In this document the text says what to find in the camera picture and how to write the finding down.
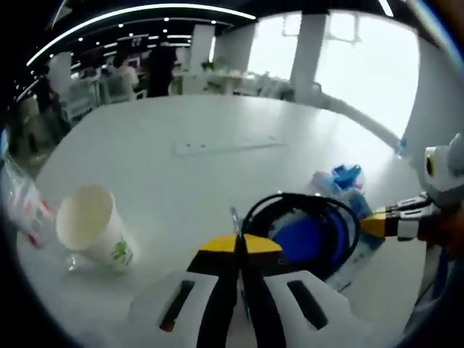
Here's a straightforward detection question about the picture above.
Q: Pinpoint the curved ceiling light strip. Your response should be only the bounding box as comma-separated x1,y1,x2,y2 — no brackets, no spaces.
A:
27,3,257,67

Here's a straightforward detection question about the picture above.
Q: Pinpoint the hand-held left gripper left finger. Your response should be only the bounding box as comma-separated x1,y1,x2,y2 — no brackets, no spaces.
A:
129,234,242,348

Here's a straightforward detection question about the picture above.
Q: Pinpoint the white tabletop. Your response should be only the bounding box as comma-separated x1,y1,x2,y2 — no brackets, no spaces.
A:
16,94,449,348

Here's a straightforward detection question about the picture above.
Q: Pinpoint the white paper cup item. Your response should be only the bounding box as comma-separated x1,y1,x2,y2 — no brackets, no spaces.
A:
55,183,136,274

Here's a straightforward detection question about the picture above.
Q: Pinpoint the person's right hand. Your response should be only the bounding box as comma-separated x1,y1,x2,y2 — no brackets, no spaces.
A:
416,208,464,257

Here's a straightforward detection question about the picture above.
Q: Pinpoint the blue tissue pack item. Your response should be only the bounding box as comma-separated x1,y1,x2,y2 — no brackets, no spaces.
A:
313,163,365,194

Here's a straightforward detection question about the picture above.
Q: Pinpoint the black cable item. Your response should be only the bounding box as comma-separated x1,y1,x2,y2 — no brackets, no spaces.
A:
241,191,363,277

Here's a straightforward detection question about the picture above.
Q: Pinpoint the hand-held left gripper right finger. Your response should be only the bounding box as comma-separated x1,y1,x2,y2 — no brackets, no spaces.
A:
241,234,355,348

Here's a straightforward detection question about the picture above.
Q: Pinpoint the clear bag with blue mouse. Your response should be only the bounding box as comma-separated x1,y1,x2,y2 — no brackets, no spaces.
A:
230,190,386,291

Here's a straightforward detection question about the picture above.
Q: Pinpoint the clear water bottle item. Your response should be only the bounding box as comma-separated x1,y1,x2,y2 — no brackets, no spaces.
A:
0,154,57,251

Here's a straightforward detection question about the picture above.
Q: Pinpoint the white table cable cover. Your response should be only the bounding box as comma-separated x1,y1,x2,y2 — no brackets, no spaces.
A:
172,134,289,157

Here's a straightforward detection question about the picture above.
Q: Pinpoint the group of round ceiling downlights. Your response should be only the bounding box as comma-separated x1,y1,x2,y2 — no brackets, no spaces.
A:
14,16,193,99

